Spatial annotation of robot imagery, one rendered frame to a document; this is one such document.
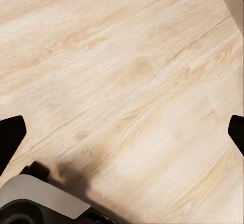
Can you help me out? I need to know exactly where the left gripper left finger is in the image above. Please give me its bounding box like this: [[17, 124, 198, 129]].
[[0, 115, 26, 176]]

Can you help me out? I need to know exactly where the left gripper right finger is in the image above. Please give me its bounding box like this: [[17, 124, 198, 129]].
[[228, 115, 244, 156]]

